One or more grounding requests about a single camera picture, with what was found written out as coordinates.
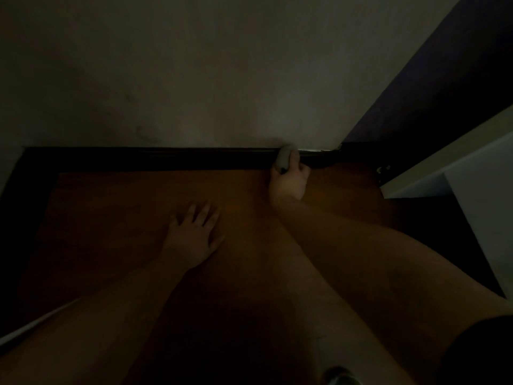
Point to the black shirt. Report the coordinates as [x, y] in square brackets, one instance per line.
[481, 352]

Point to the person's right hand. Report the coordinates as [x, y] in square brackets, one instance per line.
[288, 184]

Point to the person's left forearm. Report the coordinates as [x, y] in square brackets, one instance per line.
[88, 328]

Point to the green white sneaker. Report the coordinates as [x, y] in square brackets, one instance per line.
[340, 376]

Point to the grey cleaning cloth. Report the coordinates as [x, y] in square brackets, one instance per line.
[285, 156]

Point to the person's left hand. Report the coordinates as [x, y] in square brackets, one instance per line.
[192, 240]

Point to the person's right forearm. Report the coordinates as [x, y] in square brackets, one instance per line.
[380, 276]

